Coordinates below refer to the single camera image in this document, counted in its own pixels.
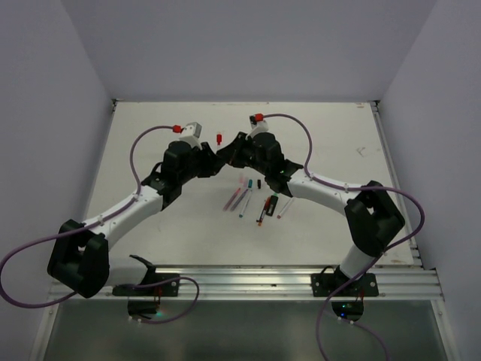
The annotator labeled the pink white marker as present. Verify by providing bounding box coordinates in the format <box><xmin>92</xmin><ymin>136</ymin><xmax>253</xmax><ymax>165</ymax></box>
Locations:
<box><xmin>277</xmin><ymin>198</ymin><xmax>294</xmax><ymax>219</ymax></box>

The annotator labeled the aluminium mounting rail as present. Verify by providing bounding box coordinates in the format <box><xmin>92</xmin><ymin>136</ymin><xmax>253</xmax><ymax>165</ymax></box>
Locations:
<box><xmin>47</xmin><ymin>265</ymin><xmax>446</xmax><ymax>302</ymax></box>

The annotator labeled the left black base bracket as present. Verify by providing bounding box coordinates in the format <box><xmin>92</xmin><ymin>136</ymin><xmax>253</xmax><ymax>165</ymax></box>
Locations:
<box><xmin>112</xmin><ymin>272</ymin><xmax>180</xmax><ymax>297</ymax></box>

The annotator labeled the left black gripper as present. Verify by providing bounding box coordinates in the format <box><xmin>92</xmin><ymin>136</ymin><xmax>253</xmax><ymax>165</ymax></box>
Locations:
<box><xmin>178</xmin><ymin>141</ymin><xmax>224</xmax><ymax>184</ymax></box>

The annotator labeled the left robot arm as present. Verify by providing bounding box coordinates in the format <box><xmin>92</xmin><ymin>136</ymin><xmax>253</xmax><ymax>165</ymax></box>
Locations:
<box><xmin>47</xmin><ymin>141</ymin><xmax>225</xmax><ymax>299</ymax></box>

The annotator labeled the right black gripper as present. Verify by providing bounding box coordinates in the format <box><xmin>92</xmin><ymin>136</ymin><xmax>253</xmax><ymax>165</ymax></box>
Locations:
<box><xmin>217</xmin><ymin>131</ymin><xmax>269</xmax><ymax>176</ymax></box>

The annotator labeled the black base bracket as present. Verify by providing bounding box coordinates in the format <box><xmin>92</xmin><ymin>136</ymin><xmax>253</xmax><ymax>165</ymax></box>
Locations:
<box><xmin>310</xmin><ymin>265</ymin><xmax>380</xmax><ymax>297</ymax></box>
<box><xmin>112</xmin><ymin>272</ymin><xmax>180</xmax><ymax>297</ymax></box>

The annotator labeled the orange clear pen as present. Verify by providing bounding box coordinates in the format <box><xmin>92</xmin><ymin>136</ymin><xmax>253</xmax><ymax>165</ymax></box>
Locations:
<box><xmin>257</xmin><ymin>196</ymin><xmax>270</xmax><ymax>226</ymax></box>

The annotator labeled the green black highlighter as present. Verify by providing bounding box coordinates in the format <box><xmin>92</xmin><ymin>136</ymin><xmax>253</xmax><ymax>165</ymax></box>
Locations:
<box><xmin>265</xmin><ymin>193</ymin><xmax>279</xmax><ymax>217</ymax></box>

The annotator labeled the right black base bracket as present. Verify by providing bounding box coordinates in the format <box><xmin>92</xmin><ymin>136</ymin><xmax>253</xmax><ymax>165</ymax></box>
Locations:
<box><xmin>310</xmin><ymin>265</ymin><xmax>380</xmax><ymax>297</ymax></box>

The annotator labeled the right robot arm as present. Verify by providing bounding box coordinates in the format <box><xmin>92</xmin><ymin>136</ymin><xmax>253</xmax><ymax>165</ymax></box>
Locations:
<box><xmin>216</xmin><ymin>132</ymin><xmax>405</xmax><ymax>296</ymax></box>

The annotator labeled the pink clear pen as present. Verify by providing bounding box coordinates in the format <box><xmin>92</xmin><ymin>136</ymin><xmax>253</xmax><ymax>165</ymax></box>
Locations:
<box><xmin>222</xmin><ymin>187</ymin><xmax>241</xmax><ymax>211</ymax></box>

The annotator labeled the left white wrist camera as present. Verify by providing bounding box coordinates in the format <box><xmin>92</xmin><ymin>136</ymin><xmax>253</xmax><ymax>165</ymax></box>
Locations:
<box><xmin>179</xmin><ymin>122</ymin><xmax>202</xmax><ymax>149</ymax></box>

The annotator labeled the red white marker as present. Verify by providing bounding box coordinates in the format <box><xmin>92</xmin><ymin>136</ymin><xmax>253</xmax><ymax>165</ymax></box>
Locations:
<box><xmin>216</xmin><ymin>132</ymin><xmax>223</xmax><ymax>147</ymax></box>

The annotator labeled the teal white marker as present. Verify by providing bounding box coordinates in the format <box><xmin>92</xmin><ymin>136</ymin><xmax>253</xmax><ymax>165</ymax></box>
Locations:
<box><xmin>238</xmin><ymin>189</ymin><xmax>253</xmax><ymax>218</ymax></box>

